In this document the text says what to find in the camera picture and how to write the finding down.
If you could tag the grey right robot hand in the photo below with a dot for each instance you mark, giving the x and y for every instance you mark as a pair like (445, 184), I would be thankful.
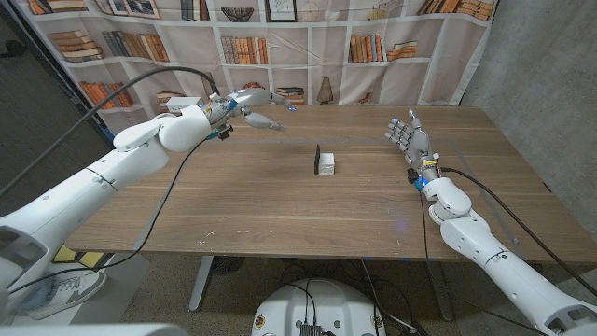
(420, 144)

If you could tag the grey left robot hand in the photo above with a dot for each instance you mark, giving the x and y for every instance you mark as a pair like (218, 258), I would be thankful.
(252, 99)

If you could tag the black keycard holder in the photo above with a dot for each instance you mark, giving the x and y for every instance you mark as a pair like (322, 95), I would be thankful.
(317, 161)

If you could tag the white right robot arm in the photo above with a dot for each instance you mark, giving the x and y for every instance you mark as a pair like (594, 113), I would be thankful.
(513, 275)

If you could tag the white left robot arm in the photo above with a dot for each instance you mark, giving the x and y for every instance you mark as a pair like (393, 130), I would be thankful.
(70, 196)

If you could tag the small white cube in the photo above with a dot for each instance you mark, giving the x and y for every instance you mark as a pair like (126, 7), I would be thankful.
(327, 164)

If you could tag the white power strip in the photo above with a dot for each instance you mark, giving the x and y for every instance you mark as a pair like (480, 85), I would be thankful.
(179, 102)

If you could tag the printed bookshelf backdrop cloth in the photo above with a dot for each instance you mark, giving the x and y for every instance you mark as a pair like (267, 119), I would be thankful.
(317, 65)

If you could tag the blue plastic object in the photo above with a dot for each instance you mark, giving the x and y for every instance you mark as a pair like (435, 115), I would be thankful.
(107, 133)

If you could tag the grey table leg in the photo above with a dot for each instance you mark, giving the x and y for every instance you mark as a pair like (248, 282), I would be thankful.
(440, 294)

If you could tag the white robot torso base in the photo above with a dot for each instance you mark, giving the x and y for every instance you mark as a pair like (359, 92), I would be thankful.
(322, 303)

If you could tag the white table leg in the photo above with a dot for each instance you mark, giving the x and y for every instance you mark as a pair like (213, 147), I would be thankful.
(201, 284)

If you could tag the black perforated partition panel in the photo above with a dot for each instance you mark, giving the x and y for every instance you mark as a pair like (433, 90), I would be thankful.
(37, 116)

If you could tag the white floor board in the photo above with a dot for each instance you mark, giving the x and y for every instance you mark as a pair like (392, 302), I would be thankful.
(126, 280)

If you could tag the yellow black floor mat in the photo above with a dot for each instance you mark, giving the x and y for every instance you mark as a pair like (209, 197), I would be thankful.
(84, 258)

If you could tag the grey white sneaker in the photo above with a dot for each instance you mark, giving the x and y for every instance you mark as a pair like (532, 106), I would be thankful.
(70, 291)

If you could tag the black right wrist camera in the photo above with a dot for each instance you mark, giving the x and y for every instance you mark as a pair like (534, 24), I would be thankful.
(412, 176)

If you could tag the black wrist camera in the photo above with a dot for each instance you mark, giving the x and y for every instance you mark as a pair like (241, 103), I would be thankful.
(225, 132)
(412, 176)

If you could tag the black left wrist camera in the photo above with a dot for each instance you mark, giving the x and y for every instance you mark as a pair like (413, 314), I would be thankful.
(225, 132)

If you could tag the black bracket on partition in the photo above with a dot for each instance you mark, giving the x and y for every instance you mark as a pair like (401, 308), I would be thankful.
(11, 47)

